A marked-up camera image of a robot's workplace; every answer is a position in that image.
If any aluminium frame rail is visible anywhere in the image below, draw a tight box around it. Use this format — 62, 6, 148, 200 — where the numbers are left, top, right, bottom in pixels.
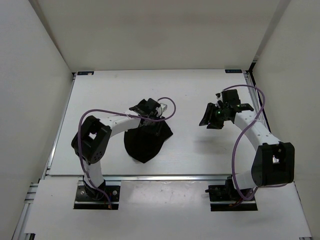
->
244, 70, 280, 149
11, 72, 77, 240

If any black skirt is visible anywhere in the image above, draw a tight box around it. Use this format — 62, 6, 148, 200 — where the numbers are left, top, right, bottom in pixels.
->
124, 115, 173, 163

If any left blue table label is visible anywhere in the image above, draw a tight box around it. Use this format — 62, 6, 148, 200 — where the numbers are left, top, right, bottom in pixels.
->
77, 71, 94, 76

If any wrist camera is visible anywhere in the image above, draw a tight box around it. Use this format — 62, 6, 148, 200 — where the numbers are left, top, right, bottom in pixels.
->
160, 103, 168, 112
215, 92, 223, 103

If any right blue table label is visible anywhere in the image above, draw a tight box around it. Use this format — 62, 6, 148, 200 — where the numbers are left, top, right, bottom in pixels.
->
225, 69, 243, 74

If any right aluminium frame rail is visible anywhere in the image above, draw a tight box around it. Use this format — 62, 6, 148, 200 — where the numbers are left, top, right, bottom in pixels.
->
244, 70, 280, 149

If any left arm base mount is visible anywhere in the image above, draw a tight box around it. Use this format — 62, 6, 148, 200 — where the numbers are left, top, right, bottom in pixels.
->
73, 181, 121, 211

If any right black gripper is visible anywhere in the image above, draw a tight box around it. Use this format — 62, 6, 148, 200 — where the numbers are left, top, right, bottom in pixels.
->
198, 102, 230, 130

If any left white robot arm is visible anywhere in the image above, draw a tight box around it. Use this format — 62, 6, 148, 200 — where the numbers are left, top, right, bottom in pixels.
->
71, 98, 173, 200

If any left aluminium frame rail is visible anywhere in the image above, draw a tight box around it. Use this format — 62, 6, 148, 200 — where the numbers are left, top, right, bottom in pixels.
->
11, 72, 77, 240

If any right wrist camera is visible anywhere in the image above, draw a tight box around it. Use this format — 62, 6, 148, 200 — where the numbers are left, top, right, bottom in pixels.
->
215, 92, 223, 103

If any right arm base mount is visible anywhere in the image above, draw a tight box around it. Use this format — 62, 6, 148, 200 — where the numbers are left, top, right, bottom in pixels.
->
205, 179, 258, 212

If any blue table label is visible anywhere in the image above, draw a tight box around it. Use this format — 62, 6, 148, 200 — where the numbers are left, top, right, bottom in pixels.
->
225, 69, 243, 74
77, 71, 94, 76

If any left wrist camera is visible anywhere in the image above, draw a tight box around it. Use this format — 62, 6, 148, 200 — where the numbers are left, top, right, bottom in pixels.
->
160, 103, 168, 112

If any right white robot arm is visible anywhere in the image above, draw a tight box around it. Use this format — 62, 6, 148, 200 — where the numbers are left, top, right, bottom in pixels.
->
199, 89, 295, 200

